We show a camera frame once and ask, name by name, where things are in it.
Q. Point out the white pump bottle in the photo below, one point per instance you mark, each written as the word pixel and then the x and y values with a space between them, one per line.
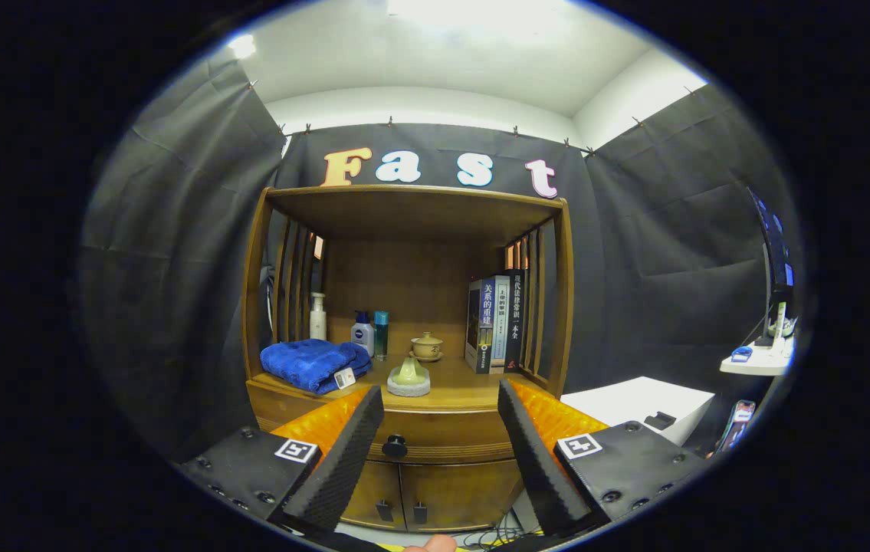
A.
pixel 318 322

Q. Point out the small blue item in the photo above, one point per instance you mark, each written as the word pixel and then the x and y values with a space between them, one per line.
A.
pixel 741 354

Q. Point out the book with black spine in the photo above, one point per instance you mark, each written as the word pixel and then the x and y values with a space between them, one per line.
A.
pixel 516 314

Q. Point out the book with blue spine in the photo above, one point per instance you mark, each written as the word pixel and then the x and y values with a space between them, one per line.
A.
pixel 484 322

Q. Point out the wooden cabinet door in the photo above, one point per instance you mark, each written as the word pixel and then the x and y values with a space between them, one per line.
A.
pixel 373 491
pixel 457 494

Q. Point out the wooden drawer with black knob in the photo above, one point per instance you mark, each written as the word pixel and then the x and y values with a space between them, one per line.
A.
pixel 442 433

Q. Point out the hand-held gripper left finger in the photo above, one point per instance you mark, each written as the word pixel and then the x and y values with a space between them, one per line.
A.
pixel 343 460

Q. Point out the white bottle with blue cap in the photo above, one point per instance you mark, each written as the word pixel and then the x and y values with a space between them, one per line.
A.
pixel 362 337

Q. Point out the wooden cabinet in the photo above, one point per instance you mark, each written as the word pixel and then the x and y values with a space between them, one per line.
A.
pixel 412 211

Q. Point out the green scrub brush grey pad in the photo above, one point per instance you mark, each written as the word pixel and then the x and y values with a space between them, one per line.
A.
pixel 408 376

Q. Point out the teal bottle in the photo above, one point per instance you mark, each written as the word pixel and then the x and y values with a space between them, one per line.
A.
pixel 381 337

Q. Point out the beige lidded teacup with saucer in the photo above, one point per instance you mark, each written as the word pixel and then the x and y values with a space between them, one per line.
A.
pixel 427 347

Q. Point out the book with pale spine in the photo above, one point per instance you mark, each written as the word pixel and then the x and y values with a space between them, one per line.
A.
pixel 501 318

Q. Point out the white side shelf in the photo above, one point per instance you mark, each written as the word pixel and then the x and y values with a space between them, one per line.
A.
pixel 756 366

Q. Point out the blue folded towel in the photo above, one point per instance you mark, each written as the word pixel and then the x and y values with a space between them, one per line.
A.
pixel 304 362

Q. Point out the white box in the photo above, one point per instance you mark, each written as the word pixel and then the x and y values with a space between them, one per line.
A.
pixel 634 399

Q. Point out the wooden countertop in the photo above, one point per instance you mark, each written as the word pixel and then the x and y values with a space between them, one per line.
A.
pixel 457 387

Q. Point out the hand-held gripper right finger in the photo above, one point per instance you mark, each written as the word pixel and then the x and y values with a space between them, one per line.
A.
pixel 534 460

